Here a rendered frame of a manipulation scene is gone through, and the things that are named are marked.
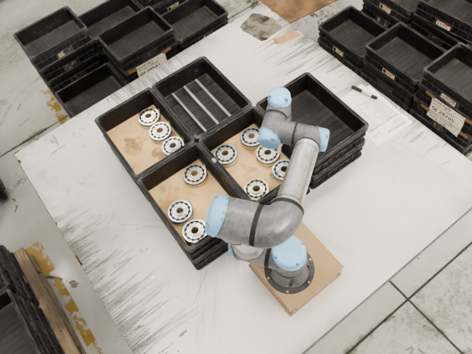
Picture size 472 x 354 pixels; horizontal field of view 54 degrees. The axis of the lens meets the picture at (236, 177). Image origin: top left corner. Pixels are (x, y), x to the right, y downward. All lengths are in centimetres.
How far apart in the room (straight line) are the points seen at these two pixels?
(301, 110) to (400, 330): 123
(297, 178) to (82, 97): 217
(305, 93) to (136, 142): 81
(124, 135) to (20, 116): 167
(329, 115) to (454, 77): 94
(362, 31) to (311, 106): 128
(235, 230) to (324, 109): 107
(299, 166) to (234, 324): 76
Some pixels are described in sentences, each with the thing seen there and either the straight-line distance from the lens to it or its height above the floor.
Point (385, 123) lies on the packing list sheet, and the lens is 228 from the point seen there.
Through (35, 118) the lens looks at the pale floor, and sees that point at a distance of 368.
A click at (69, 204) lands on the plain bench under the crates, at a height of 70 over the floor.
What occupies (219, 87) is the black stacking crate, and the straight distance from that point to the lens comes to 225.
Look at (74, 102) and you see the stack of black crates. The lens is 324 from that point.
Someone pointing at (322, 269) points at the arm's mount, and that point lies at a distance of 180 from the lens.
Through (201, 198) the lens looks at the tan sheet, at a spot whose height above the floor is 83.
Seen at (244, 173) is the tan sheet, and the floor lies 83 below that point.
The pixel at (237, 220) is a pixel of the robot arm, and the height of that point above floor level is 142.
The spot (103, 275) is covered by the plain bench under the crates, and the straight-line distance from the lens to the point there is 203.
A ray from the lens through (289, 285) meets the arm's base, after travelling 177.
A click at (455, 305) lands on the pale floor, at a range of 271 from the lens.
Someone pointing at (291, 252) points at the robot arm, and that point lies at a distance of 158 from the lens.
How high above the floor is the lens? 249
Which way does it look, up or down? 58 degrees down
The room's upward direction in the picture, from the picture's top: 12 degrees counter-clockwise
